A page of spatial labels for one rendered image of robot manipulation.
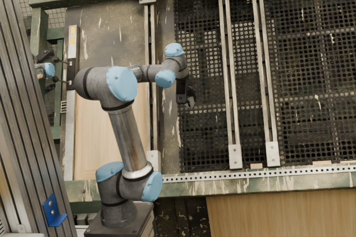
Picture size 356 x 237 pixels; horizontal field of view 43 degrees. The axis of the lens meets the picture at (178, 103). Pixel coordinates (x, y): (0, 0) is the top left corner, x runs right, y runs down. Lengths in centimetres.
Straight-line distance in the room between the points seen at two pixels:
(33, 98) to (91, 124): 111
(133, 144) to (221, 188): 88
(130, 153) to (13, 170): 40
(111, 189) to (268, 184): 92
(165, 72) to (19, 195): 73
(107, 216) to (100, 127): 90
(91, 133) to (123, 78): 118
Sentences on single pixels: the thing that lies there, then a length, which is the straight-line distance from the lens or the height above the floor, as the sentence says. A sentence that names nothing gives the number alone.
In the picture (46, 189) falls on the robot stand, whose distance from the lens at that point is 164.
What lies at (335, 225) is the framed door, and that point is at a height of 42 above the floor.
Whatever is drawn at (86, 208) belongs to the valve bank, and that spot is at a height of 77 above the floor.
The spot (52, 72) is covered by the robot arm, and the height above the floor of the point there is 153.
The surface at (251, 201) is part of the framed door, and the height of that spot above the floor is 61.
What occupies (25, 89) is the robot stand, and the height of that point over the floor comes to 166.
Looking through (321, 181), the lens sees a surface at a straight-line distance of 238.
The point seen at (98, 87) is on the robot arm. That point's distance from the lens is 151.
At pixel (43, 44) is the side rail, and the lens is 298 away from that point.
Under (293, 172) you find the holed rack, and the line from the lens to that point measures 237.
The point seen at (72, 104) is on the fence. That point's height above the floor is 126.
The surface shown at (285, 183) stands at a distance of 237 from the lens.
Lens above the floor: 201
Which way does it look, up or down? 18 degrees down
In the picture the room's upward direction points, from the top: 9 degrees counter-clockwise
